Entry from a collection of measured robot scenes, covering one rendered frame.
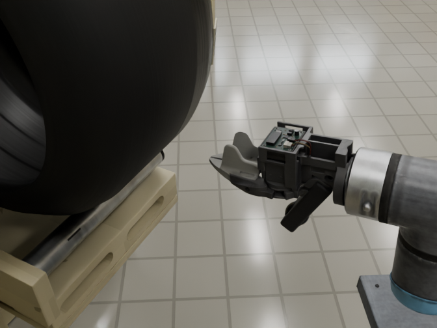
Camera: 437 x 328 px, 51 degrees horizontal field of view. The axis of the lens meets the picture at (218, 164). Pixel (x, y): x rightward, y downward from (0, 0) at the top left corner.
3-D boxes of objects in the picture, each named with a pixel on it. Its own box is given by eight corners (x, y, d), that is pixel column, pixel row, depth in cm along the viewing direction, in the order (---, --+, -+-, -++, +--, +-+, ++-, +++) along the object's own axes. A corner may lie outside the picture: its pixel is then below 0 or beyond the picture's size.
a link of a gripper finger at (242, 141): (216, 122, 70) (272, 131, 66) (220, 154, 73) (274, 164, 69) (207, 132, 68) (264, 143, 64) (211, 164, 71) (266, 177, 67)
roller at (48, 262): (39, 289, 66) (18, 266, 65) (26, 291, 69) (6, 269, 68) (169, 157, 90) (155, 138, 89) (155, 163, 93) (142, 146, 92)
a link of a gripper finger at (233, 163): (207, 132, 68) (264, 143, 64) (211, 164, 71) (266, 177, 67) (196, 143, 66) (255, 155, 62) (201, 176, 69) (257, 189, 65)
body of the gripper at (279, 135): (274, 119, 65) (359, 132, 60) (276, 167, 70) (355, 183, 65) (251, 147, 60) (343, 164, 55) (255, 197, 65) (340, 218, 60)
